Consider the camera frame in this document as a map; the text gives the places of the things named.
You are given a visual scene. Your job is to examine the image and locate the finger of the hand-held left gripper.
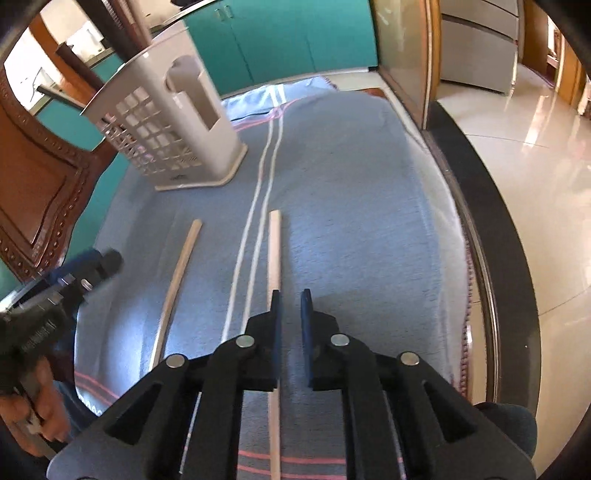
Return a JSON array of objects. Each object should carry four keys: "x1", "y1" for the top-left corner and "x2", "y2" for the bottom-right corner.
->
[
  {"x1": 46, "y1": 251, "x2": 105, "y2": 284},
  {"x1": 48, "y1": 251, "x2": 124, "y2": 308}
]

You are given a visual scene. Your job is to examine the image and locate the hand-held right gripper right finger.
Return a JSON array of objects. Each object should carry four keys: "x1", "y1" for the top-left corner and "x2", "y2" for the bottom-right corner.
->
[{"x1": 300, "y1": 288, "x2": 536, "y2": 480}]

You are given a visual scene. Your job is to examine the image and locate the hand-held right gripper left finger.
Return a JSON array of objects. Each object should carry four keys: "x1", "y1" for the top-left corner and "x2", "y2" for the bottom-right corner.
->
[{"x1": 46, "y1": 290, "x2": 283, "y2": 480}]

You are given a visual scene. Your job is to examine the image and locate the beige chopstick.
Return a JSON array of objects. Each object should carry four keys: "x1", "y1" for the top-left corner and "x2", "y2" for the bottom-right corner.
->
[
  {"x1": 268, "y1": 210, "x2": 283, "y2": 480},
  {"x1": 150, "y1": 219, "x2": 203, "y2": 372}
]

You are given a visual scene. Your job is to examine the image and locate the white plastic utensil basket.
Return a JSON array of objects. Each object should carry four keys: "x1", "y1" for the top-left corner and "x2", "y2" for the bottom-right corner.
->
[{"x1": 79, "y1": 21, "x2": 249, "y2": 192}]

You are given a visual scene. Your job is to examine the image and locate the black chopstick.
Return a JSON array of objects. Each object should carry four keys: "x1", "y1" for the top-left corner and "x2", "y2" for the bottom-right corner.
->
[
  {"x1": 37, "y1": 84, "x2": 86, "y2": 110},
  {"x1": 78, "y1": 0, "x2": 139, "y2": 61}
]

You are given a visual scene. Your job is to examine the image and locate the dark brown chopstick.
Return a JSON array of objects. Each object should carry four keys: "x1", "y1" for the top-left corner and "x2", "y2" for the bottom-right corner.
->
[{"x1": 55, "y1": 44, "x2": 103, "y2": 90}]

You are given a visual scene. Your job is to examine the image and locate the red-brown chopstick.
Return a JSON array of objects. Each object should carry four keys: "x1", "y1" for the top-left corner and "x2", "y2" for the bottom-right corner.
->
[{"x1": 121, "y1": 0, "x2": 154, "y2": 44}]

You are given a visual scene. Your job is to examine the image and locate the person's left hand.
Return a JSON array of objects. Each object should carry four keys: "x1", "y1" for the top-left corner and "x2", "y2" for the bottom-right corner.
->
[{"x1": 0, "y1": 360, "x2": 70, "y2": 457}]

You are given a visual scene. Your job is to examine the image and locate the carved wooden chair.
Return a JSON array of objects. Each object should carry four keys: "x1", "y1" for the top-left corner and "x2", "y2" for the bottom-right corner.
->
[{"x1": 0, "y1": 60, "x2": 118, "y2": 283}]

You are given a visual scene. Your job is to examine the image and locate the blue striped cloth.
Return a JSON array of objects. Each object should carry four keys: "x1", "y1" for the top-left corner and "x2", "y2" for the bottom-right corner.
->
[{"x1": 74, "y1": 76, "x2": 472, "y2": 480}]

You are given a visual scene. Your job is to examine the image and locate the person's dark clothed leg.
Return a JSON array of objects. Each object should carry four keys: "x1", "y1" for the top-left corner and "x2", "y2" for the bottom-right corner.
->
[{"x1": 473, "y1": 401, "x2": 539, "y2": 467}]

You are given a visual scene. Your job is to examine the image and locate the wooden framed panel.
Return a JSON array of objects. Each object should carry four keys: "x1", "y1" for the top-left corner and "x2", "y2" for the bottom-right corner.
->
[{"x1": 372, "y1": 0, "x2": 441, "y2": 134}]

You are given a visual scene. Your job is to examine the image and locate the grey cabinet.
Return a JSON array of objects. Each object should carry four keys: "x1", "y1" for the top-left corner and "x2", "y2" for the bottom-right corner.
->
[{"x1": 441, "y1": 0, "x2": 520, "y2": 96}]

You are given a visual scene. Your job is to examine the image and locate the wooden door frame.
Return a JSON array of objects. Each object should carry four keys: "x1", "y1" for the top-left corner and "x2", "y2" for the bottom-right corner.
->
[{"x1": 522, "y1": 0, "x2": 591, "y2": 121}]

